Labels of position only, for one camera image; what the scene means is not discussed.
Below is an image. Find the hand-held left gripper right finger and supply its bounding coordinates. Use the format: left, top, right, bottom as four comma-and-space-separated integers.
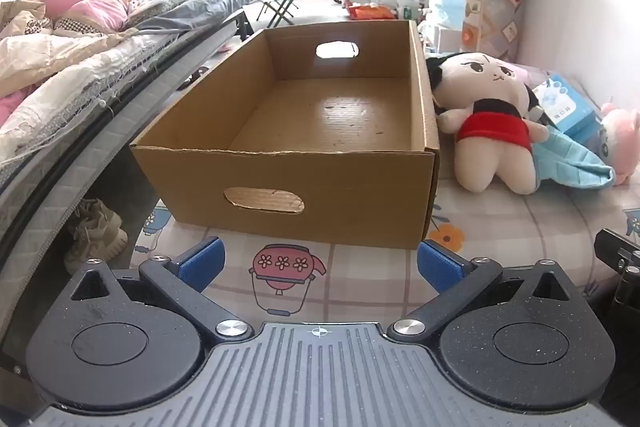
386, 238, 573, 342

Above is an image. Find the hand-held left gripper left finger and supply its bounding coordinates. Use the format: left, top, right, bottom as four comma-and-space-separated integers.
70, 236, 253, 342

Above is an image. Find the light blue cloth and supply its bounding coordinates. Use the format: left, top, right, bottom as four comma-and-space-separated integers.
530, 124, 617, 190

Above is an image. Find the cardboard box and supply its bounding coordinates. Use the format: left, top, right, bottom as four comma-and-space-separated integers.
129, 20, 441, 251

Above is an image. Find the plush doll with red dress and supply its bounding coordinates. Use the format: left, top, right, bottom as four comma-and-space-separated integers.
425, 52, 546, 195

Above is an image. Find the beige sneaker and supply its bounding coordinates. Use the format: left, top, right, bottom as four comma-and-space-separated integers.
74, 199, 123, 234
64, 219, 129, 275

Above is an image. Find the pink plush toy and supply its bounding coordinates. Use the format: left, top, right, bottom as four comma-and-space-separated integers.
597, 97, 640, 185

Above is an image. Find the blue tissue pack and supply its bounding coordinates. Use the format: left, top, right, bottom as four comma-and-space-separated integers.
531, 74, 606, 146

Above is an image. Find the grey mattress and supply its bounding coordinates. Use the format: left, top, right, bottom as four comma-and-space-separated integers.
0, 7, 253, 268

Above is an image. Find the white cabinet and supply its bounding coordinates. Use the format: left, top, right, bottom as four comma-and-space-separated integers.
427, 24, 464, 56

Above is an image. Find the beige quilt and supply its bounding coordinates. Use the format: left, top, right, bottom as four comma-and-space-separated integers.
0, 0, 181, 180

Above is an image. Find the grey blanket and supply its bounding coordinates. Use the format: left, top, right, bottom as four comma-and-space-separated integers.
125, 0, 256, 32

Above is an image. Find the white plastic bag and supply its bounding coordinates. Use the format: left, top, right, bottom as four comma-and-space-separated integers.
397, 0, 427, 20

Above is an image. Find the red box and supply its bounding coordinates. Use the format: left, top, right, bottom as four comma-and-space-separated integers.
347, 2, 397, 20

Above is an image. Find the pink blanket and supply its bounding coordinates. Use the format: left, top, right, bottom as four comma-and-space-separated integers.
40, 0, 138, 32

